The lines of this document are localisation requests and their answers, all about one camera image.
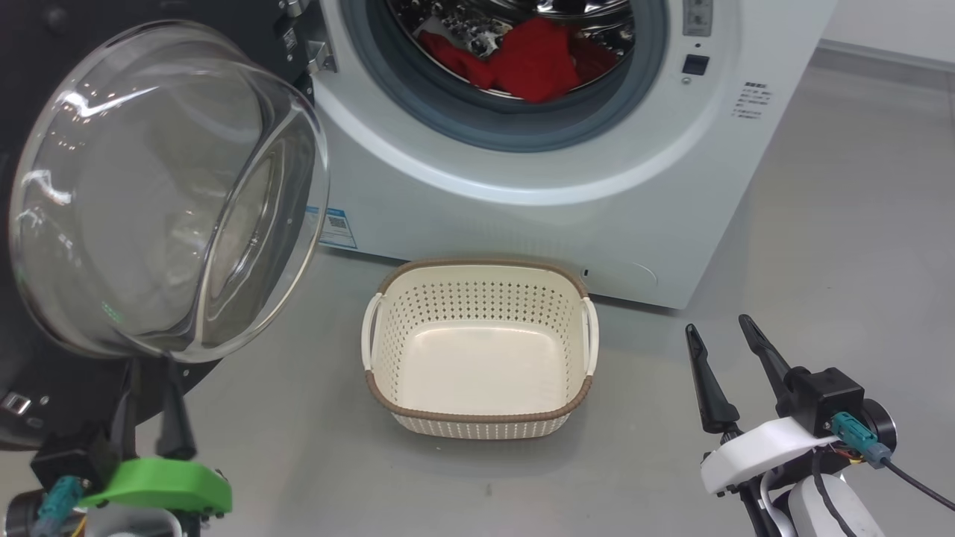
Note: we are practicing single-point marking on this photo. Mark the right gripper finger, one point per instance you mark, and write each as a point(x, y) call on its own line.
point(765, 358)
point(712, 395)

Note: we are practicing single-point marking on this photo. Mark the white front-load washing machine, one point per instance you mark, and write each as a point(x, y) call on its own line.
point(522, 224)

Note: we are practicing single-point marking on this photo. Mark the red garment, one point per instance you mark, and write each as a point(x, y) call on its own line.
point(533, 63)

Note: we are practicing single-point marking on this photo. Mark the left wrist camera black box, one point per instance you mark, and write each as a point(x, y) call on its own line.
point(71, 455)

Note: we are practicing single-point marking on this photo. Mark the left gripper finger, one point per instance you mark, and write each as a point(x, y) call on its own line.
point(173, 425)
point(127, 403)

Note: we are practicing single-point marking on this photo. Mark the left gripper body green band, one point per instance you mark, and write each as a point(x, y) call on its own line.
point(164, 485)

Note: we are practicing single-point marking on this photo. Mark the round glass washing machine door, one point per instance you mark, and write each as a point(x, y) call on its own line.
point(149, 209)

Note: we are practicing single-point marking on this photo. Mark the blue energy label sticker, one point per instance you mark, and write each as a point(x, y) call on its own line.
point(339, 230)

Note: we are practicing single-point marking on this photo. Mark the cream perforated laundry basket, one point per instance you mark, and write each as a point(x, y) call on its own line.
point(477, 365)

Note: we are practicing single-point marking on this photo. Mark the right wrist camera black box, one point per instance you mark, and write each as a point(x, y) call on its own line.
point(824, 395)

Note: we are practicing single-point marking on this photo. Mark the black text notice sticker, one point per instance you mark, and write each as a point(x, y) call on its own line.
point(752, 101)

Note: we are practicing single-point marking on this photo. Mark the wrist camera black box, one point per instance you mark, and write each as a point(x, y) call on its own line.
point(71, 455)
point(824, 395)

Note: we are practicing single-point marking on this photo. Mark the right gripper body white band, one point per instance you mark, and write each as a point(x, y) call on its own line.
point(753, 451)

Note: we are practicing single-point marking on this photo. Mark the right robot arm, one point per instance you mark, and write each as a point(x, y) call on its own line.
point(865, 522)

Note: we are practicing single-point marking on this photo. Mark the grey warning label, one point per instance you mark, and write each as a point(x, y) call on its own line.
point(697, 16)

